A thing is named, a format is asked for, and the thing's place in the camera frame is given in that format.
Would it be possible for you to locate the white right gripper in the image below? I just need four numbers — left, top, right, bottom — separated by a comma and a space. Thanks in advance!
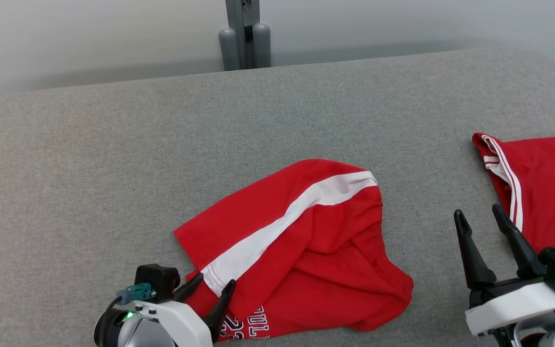
453, 204, 555, 336

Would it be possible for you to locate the red jersey striped trim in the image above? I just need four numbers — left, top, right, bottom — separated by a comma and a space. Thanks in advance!
472, 133, 555, 254

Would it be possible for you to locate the left black cable teal connector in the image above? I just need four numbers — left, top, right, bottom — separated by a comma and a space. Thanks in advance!
108, 283, 156, 315

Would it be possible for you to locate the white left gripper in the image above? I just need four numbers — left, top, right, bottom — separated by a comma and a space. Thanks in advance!
131, 273, 236, 347

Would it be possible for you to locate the red shorts white stripe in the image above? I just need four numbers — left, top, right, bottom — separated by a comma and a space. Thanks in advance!
173, 159, 414, 342

